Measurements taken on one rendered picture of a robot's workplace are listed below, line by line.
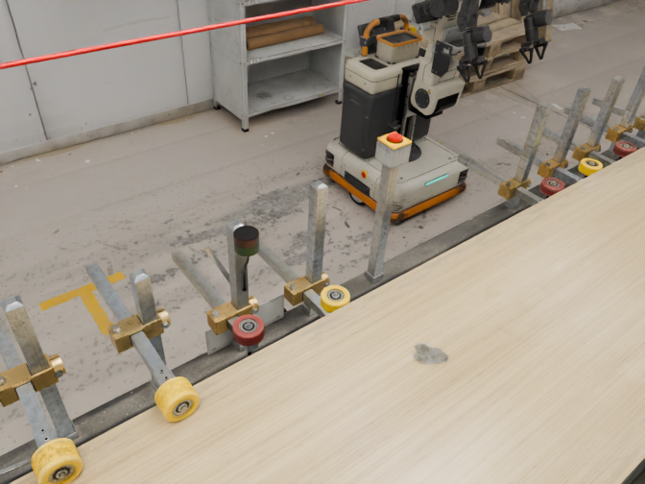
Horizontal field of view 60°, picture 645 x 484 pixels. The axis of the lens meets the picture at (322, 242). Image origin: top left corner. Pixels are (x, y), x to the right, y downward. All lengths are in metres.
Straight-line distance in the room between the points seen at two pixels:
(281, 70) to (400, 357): 3.55
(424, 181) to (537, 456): 2.13
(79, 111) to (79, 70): 0.27
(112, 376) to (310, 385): 1.38
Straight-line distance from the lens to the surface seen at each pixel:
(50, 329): 2.85
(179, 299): 2.83
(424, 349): 1.43
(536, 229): 1.94
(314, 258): 1.60
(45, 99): 4.00
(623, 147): 2.58
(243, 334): 1.43
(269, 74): 4.64
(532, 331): 1.58
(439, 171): 3.33
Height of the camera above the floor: 1.98
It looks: 39 degrees down
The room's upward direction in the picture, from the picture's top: 4 degrees clockwise
